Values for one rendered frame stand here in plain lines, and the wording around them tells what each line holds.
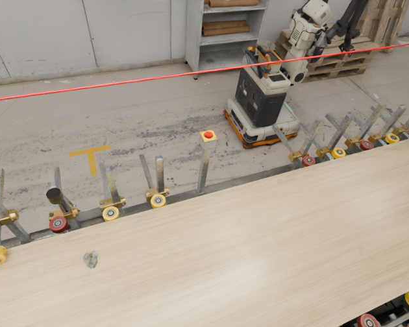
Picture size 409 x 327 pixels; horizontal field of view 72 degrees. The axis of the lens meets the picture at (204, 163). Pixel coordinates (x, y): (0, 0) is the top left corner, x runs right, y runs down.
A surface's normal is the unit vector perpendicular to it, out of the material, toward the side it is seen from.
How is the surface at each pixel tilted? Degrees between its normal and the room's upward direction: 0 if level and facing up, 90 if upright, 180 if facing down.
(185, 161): 0
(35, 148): 0
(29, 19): 90
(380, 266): 0
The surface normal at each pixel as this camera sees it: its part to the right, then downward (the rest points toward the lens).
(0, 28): 0.36, 0.73
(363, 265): 0.09, -0.64
